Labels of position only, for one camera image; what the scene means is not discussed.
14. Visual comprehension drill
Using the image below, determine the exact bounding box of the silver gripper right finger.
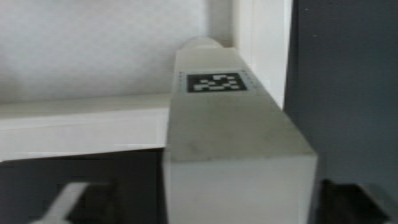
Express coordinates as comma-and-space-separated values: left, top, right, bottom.
317, 179, 398, 224

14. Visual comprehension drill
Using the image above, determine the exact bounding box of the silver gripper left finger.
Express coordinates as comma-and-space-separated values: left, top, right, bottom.
29, 181, 119, 224

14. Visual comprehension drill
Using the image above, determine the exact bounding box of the white desk top tray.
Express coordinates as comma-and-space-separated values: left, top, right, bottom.
0, 0, 293, 161

